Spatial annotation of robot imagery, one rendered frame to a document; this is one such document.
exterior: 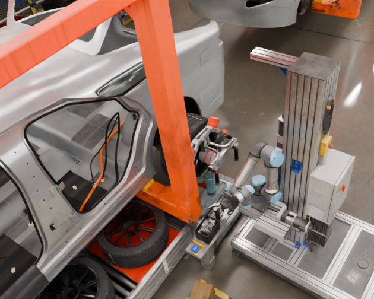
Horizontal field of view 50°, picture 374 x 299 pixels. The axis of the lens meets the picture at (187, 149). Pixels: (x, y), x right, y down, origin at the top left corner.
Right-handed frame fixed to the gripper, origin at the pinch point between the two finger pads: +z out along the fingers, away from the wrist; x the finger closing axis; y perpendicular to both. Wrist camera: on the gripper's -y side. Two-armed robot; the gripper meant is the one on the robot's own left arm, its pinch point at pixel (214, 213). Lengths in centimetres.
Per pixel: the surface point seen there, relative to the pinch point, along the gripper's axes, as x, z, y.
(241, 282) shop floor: 17, -20, 123
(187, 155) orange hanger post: 49, -18, -16
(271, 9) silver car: 208, -279, -9
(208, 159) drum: 76, -51, 25
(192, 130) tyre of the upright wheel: 85, -48, -5
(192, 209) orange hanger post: 55, -12, 45
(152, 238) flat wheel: 72, 26, 64
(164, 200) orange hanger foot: 84, -2, 45
